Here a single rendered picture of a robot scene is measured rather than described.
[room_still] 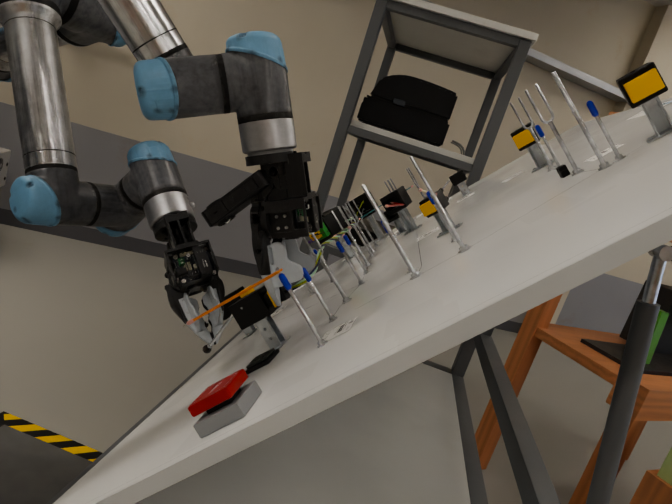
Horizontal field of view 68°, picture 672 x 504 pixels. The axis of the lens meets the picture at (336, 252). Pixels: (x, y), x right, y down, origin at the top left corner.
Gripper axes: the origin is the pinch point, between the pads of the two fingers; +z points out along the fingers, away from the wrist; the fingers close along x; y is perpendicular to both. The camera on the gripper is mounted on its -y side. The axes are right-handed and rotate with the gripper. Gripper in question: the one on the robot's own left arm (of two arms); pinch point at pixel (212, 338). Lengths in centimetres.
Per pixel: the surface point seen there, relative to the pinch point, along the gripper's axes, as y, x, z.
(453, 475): -22, 40, 40
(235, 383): 28.5, -3.5, 11.3
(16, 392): -161, -58, -39
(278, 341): 9.2, 7.5, 5.7
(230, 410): 29.2, -5.0, 13.6
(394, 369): 41.9, 7.0, 16.6
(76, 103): -256, 2, -258
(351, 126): -41, 69, -60
